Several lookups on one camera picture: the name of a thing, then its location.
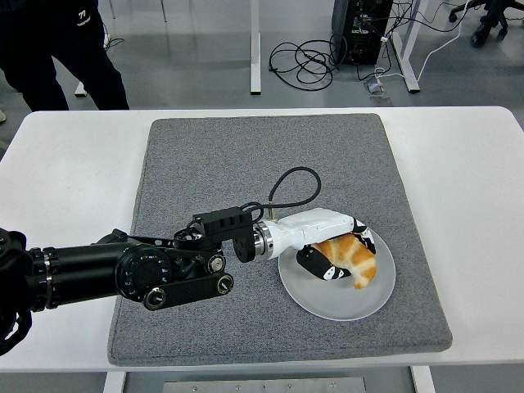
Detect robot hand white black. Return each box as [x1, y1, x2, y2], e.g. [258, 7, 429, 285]
[261, 207, 377, 282]

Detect croissant bread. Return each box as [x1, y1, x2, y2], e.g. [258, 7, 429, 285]
[313, 233, 377, 291]

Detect light grey round plate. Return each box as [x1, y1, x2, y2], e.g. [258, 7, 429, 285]
[278, 228, 397, 322]

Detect grey metal plate with screws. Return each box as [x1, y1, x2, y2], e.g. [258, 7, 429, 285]
[162, 377, 368, 393]

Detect grey fabric mat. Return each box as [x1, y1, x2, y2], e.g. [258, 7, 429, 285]
[106, 112, 454, 367]

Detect metal floor socket box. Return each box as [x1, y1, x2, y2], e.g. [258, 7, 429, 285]
[363, 78, 391, 99]

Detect white desk leg with foot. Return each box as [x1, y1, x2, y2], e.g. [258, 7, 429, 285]
[249, 0, 262, 97]
[391, 0, 422, 95]

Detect white table leg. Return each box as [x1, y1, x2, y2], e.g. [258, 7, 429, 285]
[102, 370, 127, 393]
[410, 366, 436, 393]

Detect black computer tower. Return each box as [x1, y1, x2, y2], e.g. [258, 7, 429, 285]
[330, 0, 395, 67]

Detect black office chair base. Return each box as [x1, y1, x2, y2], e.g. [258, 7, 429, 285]
[448, 0, 524, 51]

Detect person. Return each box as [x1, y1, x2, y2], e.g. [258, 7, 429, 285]
[0, 0, 130, 111]

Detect black coiled floor cable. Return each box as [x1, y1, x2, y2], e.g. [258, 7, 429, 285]
[269, 33, 349, 89]

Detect white floor cable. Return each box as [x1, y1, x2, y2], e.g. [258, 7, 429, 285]
[374, 0, 472, 83]

